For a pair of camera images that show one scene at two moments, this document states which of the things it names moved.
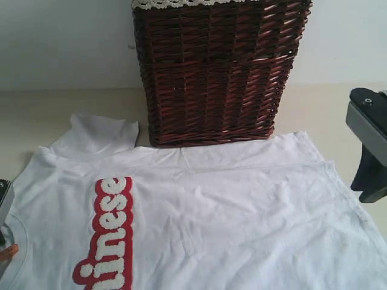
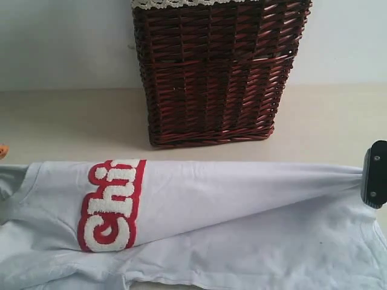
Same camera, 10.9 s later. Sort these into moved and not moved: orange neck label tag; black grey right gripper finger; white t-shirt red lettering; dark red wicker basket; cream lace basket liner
Moved: white t-shirt red lettering; orange neck label tag; black grey right gripper finger
Not moved: dark red wicker basket; cream lace basket liner
